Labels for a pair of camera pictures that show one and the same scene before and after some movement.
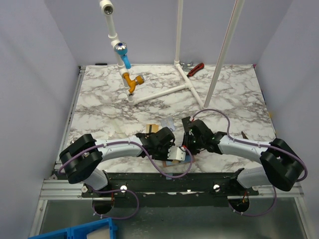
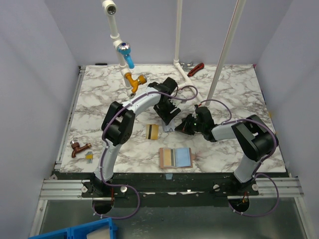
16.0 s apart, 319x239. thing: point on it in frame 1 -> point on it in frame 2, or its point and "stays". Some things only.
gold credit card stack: x=154 y=128 stays
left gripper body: x=161 y=152 -> x=164 y=110
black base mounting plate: x=169 y=189 stays
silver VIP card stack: x=168 y=122 stays
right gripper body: x=187 y=136 -> x=190 y=123
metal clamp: x=186 y=65 stays
